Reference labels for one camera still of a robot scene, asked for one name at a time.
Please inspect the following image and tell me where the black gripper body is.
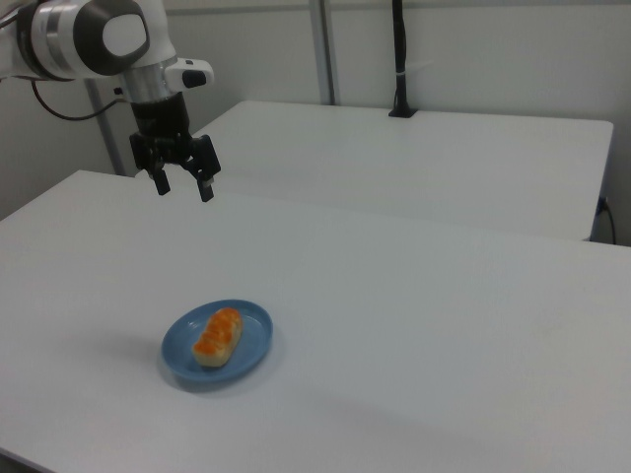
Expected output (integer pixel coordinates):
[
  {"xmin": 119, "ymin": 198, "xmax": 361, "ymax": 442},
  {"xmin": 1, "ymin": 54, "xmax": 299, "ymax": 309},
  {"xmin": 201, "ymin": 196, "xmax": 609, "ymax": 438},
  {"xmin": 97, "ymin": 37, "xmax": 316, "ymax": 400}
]
[{"xmin": 129, "ymin": 92, "xmax": 197, "ymax": 168}]

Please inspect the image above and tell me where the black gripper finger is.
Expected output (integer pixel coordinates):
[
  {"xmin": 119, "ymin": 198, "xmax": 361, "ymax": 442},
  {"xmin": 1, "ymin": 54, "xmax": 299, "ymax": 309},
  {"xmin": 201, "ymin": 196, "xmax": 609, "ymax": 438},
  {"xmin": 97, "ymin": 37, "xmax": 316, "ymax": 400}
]
[
  {"xmin": 128, "ymin": 133, "xmax": 172, "ymax": 197},
  {"xmin": 186, "ymin": 134, "xmax": 222, "ymax": 203}
]

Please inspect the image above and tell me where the bread with orange glaze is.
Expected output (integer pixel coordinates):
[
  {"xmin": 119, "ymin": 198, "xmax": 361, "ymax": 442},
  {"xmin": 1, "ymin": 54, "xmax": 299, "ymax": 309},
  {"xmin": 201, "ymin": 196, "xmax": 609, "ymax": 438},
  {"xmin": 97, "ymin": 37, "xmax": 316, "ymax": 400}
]
[{"xmin": 191, "ymin": 306, "xmax": 245, "ymax": 369}]

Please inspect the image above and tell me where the blue round plate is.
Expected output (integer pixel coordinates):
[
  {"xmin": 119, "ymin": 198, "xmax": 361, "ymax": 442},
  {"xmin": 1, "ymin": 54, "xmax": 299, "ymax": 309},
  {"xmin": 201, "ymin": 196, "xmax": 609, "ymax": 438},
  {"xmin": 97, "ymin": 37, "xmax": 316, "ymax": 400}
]
[{"xmin": 161, "ymin": 298, "xmax": 275, "ymax": 383}]

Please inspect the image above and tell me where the white side table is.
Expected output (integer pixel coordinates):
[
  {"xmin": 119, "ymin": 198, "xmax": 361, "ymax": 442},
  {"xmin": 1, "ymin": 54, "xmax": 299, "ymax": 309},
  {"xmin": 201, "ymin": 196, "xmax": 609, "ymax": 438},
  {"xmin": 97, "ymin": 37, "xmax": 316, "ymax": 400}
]
[{"xmin": 189, "ymin": 100, "xmax": 615, "ymax": 243}]

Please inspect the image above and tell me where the grey partition post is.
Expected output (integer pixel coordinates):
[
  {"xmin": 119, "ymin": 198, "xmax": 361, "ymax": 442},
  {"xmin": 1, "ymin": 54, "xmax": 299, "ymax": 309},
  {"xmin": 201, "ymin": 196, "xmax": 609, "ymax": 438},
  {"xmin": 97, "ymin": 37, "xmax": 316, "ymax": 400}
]
[
  {"xmin": 309, "ymin": 0, "xmax": 342, "ymax": 106},
  {"xmin": 85, "ymin": 78, "xmax": 125, "ymax": 177}
]

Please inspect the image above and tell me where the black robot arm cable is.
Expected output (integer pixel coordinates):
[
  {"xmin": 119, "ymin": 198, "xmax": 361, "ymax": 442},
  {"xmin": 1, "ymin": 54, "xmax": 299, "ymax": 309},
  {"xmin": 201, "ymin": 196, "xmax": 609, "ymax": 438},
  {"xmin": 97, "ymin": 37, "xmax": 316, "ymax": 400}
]
[{"xmin": 31, "ymin": 78, "xmax": 133, "ymax": 122}]

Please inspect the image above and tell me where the black camera pole with base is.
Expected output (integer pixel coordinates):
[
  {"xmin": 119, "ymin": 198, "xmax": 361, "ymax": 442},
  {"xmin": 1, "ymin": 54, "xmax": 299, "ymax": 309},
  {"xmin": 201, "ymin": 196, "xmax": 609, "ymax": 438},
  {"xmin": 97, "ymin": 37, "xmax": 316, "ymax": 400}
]
[{"xmin": 387, "ymin": 0, "xmax": 420, "ymax": 119}]

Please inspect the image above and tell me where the black cable at table side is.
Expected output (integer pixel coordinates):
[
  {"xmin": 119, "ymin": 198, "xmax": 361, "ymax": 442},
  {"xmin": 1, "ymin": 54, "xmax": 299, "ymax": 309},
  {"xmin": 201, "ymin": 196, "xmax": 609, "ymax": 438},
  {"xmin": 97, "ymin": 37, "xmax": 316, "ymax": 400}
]
[{"xmin": 597, "ymin": 195, "xmax": 618, "ymax": 245}]

